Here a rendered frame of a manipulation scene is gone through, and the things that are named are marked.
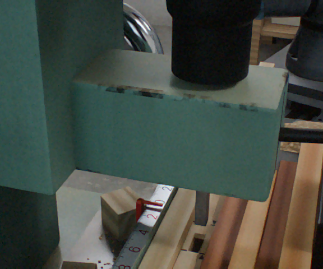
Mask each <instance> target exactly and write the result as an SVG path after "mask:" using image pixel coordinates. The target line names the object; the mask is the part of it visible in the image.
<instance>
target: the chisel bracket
mask: <svg viewBox="0 0 323 269"><path fill-rule="evenodd" d="M171 61H172V56H171V55H162V54H153V53H144V52H135V51H130V50H120V49H112V48H107V49H106V50H105V51H103V52H102V54H100V55H99V56H98V57H97V58H95V59H94V60H93V61H91V63H90V64H88V65H87V66H86V67H85V68H84V69H83V70H82V71H81V72H79V73H78V74H77V75H76V76H75V77H74V78H73V79H72V80H71V82H70V92H71V107H72V123H73V138H74V147H75V162H76V168H75V169H78V170H84V171H89V172H93V173H99V174H105V175H111V176H115V177H121V178H127V179H133V180H139V181H143V182H149V183H155V184H161V185H167V186H171V187H177V188H182V189H189V190H192V191H199V192H207V193H213V194H219V195H224V196H229V197H235V198H241V199H245V200H251V201H257V202H266V201H267V199H268V198H269V194H270V190H271V186H272V181H273V176H274V174H275V168H276V164H277V161H278V157H279V152H280V144H281V142H278V137H279V130H280V128H281V127H282V126H283V122H284V113H285V105H286V100H287V91H288V83H289V72H288V70H286V69H283V68H274V67H265V66H256V65H250V64H249V73H248V76H247V77H246V78H245V79H244V80H240V81H238V82H234V83H232V84H226V85H202V84H195V83H191V82H188V81H184V80H182V79H180V78H178V77H176V76H175V75H174V74H173V73H172V71H171Z"/></svg>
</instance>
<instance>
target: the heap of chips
mask: <svg viewBox="0 0 323 269"><path fill-rule="evenodd" d="M284 127H296V128H321V129H323V123H320V122H308V121H299V122H294V123H292V124H290V123H285V125H284ZM300 146H301V143H294V142H281V144H280V150H282V151H289V152H295V153H299V150H300Z"/></svg>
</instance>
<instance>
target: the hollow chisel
mask: <svg viewBox="0 0 323 269"><path fill-rule="evenodd" d="M209 199H210V193H207V192H199V191H196V203H195V225H201V226H206V224H207V221H208V217H209Z"/></svg>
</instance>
